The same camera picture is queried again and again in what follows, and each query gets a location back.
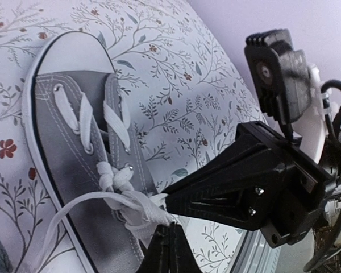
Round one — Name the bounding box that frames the grey sneaker with red sole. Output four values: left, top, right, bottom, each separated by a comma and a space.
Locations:
22, 31, 172, 272

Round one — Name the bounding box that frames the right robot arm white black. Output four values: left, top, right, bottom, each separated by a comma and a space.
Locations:
165, 121, 341, 248

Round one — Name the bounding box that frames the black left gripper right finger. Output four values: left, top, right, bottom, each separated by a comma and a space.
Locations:
172, 223, 202, 273

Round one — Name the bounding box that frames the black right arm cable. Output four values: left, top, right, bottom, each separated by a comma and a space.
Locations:
304, 80, 341, 272

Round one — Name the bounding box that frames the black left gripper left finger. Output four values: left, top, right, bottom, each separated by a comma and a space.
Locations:
136, 225, 170, 273

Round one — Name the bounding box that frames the aluminium front rail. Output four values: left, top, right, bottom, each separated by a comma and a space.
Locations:
233, 227, 307, 273

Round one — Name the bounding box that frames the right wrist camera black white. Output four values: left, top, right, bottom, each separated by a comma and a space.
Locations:
244, 29, 330, 171

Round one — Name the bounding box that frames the floral patterned table mat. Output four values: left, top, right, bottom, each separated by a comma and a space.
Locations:
0, 1, 263, 272

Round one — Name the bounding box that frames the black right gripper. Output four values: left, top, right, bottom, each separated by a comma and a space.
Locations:
164, 121, 334, 248

